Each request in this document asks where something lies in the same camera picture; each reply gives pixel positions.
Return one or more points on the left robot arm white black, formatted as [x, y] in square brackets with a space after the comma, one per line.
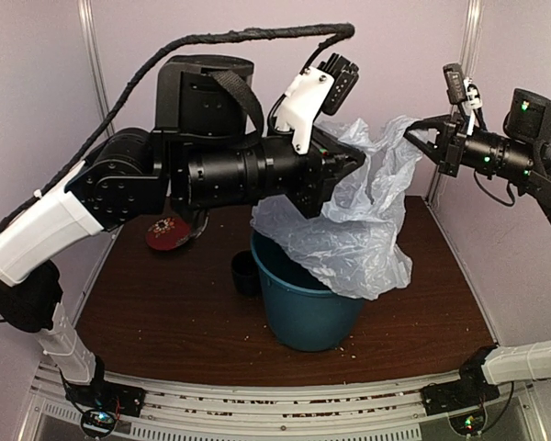
[212, 146]

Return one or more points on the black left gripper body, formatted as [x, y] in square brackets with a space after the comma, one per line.
[308, 193]

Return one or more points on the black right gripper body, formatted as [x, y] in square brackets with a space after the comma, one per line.
[452, 156]

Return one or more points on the aluminium corner post left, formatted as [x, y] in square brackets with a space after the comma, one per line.
[88, 29]

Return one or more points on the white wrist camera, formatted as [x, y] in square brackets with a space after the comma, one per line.
[465, 96]
[317, 89]

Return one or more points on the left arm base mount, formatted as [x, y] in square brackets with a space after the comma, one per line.
[100, 410]

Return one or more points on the teal plastic trash bin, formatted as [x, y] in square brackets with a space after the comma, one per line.
[301, 312]

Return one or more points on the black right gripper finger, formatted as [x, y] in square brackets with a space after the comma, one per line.
[429, 149]
[437, 123]

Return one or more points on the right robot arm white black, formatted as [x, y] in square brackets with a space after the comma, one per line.
[521, 155]

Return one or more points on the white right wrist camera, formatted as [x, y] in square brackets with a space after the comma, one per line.
[465, 96]

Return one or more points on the aluminium front rail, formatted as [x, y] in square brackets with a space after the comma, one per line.
[382, 410]

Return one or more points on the aluminium corner post right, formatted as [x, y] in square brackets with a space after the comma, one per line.
[468, 61]

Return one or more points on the translucent blue trash bag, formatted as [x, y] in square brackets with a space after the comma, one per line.
[352, 246]

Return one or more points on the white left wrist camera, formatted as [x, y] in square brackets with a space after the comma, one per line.
[317, 89]

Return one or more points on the red floral round dish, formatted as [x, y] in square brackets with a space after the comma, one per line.
[168, 234]

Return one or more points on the dark blue mug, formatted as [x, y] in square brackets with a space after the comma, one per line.
[245, 274]

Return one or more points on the aluminium corner post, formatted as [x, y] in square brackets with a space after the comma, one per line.
[88, 29]
[468, 61]

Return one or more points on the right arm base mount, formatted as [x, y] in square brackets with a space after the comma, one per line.
[463, 402]

